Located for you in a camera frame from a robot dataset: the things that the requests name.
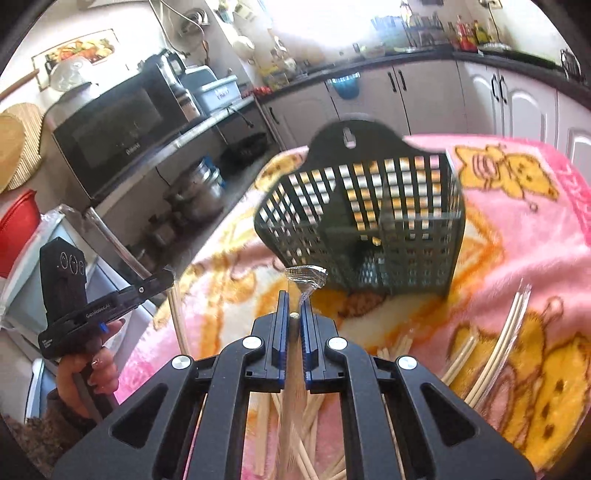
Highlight wooden chopsticks pair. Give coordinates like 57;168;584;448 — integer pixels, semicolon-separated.
274;266;325;479

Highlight person's left hand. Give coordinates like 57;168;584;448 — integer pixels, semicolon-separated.
56;318;126;420

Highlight red plastic basin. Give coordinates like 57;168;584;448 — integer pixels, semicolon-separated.
1;189;41;279

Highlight dark green utensil basket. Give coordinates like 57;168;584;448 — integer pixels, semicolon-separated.
254;116;466;298

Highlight stainless steel pot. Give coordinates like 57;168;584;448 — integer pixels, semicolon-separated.
164;156;225;223

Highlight wrapped chopsticks on blanket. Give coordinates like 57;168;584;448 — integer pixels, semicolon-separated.
441;282;532;410

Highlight black microwave oven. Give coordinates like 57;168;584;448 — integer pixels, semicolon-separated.
39;64;199;210

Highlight pink cartoon bear blanket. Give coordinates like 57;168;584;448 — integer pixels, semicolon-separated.
115;136;590;479

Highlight light blue storage box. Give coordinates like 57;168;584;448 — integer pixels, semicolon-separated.
192;75;242;116

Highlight blue plastic hanging bin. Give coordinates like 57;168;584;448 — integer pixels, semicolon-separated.
327;72;361;100

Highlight fruit picture on wall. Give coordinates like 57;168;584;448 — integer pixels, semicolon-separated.
31;29;119;91

